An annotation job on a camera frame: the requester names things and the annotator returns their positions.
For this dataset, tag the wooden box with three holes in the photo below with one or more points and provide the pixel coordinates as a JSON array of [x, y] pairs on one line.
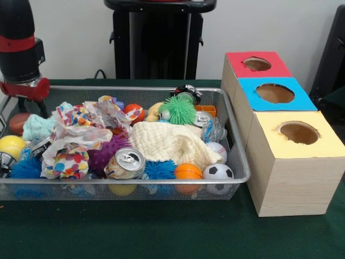
[[291, 183]]

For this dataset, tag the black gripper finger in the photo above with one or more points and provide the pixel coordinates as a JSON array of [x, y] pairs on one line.
[[42, 108], [22, 106]]

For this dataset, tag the green fuzzy toy with eyes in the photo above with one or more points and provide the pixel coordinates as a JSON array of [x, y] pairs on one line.
[[178, 110]]

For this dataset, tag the yellow ball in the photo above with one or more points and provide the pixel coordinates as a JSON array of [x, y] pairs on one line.
[[11, 145]]

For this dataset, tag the black chair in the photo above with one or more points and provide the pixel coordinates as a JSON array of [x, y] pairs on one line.
[[334, 59]]

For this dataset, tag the colourful patterned cloth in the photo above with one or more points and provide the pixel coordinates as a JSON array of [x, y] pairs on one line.
[[73, 135]]

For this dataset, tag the light teal knitted cloth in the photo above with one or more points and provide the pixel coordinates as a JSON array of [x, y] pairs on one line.
[[38, 128]]

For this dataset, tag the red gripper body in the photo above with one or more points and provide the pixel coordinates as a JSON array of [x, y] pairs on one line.
[[27, 90]]

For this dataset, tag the black silver drink can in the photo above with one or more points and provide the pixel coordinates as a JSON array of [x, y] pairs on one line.
[[39, 148]]

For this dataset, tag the small red ball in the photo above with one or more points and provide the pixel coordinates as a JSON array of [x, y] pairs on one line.
[[135, 112]]

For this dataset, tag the dark red ball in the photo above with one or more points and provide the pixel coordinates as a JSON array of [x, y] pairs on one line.
[[18, 124]]

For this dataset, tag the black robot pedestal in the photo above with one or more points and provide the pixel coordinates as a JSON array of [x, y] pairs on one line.
[[156, 43]]

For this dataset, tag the small soccer ball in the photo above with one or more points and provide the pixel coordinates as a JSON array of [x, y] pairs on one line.
[[218, 172]]

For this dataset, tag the purple spiky ball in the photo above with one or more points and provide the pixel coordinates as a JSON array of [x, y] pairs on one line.
[[105, 154]]

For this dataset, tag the clear mesh bin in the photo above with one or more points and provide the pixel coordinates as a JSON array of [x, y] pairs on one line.
[[242, 162]]

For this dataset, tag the small orange basketball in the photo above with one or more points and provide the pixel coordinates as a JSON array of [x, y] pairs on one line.
[[187, 171]]

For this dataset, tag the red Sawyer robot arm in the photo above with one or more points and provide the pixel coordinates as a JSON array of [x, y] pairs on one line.
[[19, 38]]

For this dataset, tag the crushed silver can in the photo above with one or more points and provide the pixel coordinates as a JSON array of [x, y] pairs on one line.
[[125, 163]]

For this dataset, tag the blue spiky ball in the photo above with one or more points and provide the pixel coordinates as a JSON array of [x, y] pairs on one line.
[[24, 168]]

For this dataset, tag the crushed black drink can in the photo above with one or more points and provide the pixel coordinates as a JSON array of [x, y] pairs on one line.
[[5, 163]]

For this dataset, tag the cream knitted cloth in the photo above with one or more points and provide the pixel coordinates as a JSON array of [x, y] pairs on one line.
[[172, 144]]

